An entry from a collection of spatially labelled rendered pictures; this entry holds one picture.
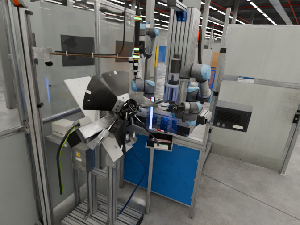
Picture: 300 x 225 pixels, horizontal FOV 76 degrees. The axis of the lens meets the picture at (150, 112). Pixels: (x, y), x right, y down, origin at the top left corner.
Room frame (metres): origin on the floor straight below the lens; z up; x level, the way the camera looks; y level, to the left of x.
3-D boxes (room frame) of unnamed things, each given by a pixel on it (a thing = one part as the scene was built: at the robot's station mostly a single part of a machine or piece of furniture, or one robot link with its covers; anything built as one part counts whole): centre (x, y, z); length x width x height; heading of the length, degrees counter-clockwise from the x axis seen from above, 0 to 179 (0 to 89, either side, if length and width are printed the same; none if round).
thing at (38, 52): (1.32, 0.74, 1.54); 0.10 x 0.07 x 0.09; 101
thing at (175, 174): (1.72, -0.11, 0.45); 0.82 x 0.02 x 0.66; 66
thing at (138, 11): (1.43, 0.13, 1.66); 0.04 x 0.04 x 0.46
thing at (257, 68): (2.68, -1.48, 1.10); 1.21 x 0.06 x 2.20; 66
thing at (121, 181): (1.90, 0.28, 0.39); 0.04 x 0.04 x 0.78; 66
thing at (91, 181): (1.45, 0.49, 0.58); 0.09 x 0.05 x 1.15; 156
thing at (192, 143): (1.72, -0.11, 0.82); 0.90 x 0.04 x 0.08; 66
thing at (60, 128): (1.50, 0.73, 0.92); 0.17 x 0.16 x 0.11; 66
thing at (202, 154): (1.54, -0.50, 0.39); 0.04 x 0.04 x 0.78; 66
